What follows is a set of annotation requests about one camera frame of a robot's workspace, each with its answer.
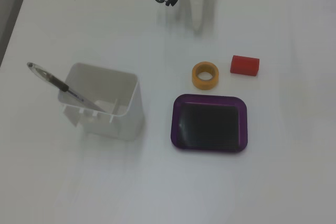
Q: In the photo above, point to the red cube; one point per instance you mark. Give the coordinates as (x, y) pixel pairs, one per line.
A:
(244, 65)

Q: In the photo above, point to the yellow tape roll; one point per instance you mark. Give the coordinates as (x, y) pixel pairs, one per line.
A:
(200, 82)

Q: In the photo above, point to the purple metal tray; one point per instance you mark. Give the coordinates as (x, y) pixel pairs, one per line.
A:
(210, 124)

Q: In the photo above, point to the white plastic box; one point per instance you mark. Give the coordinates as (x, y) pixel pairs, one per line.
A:
(123, 121)

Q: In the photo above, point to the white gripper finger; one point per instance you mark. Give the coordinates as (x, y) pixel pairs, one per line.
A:
(197, 11)

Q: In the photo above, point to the clear ballpoint pen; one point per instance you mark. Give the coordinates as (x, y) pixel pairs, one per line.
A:
(50, 78)

